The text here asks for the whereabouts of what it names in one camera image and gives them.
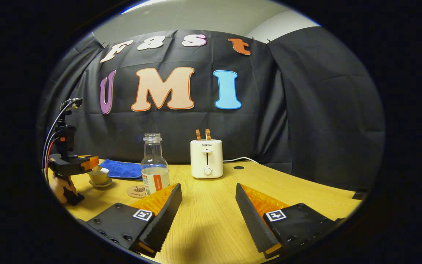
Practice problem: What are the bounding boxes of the blue towel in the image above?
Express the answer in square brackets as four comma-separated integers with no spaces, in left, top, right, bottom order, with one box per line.
[99,159,144,180]

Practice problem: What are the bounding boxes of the white toaster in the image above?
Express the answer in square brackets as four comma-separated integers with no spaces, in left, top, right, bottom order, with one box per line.
[190,139,223,179]

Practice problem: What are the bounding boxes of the cream teacup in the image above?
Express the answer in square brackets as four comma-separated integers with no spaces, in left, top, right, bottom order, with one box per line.
[88,168,110,185]

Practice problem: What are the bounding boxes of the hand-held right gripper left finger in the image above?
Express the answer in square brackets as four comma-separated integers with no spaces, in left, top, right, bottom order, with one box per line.
[83,183,183,258]

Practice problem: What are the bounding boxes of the black backdrop cloth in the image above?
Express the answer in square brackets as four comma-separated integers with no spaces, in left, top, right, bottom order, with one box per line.
[37,26,385,191]

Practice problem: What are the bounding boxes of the round cork coaster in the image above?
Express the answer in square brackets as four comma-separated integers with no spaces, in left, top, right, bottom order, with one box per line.
[127,185,147,199]

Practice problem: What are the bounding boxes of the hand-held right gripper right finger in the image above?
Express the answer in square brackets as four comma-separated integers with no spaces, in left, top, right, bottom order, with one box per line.
[235,183,347,259]

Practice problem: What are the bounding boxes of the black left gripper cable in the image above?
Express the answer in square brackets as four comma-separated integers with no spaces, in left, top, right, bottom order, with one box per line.
[42,98,78,180]

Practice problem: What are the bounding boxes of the red left gripper cable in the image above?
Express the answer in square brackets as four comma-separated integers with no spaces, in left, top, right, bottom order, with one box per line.
[45,139,57,181]

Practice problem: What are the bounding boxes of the white toaster power cable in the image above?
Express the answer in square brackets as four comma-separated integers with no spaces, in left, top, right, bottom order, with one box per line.
[223,157,259,164]

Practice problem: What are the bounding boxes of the clear water bottle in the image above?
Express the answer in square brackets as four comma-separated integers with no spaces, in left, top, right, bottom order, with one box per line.
[140,132,170,195]

